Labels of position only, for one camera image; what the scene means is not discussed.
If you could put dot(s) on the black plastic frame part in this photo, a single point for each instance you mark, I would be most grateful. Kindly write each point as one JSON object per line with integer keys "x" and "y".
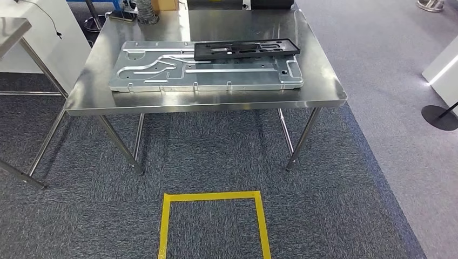
{"x": 199, "y": 52}

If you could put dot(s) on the stainless steel side table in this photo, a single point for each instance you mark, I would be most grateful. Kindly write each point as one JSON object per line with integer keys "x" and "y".
{"x": 10, "y": 30}

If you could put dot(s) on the chrome stool base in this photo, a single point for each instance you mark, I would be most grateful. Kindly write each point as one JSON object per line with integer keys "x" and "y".
{"x": 96, "y": 25}

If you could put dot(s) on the round metal base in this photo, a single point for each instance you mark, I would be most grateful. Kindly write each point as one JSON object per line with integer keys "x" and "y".
{"x": 431, "y": 5}

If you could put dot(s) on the yellow floor tape square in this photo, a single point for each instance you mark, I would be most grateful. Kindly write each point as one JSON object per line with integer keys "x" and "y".
{"x": 211, "y": 196}

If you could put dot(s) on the silver stamped metal panel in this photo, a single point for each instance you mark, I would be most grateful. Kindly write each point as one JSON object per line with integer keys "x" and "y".
{"x": 232, "y": 77}

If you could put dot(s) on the white cabinet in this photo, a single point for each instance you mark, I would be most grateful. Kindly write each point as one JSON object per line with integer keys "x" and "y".
{"x": 64, "y": 46}

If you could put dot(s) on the black case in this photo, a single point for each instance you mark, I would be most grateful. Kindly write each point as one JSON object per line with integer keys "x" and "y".
{"x": 214, "y": 5}

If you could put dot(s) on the cardboard box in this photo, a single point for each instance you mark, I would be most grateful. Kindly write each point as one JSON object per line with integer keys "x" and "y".
{"x": 166, "y": 4}

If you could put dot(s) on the stainless steel workbench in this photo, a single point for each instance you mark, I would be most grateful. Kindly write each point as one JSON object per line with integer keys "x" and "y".
{"x": 315, "y": 85}

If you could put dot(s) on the white counter block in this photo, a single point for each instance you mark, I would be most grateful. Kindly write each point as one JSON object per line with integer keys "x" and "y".
{"x": 447, "y": 71}

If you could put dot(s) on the black stanchion base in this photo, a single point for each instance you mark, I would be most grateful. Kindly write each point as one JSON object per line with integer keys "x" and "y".
{"x": 438, "y": 119}

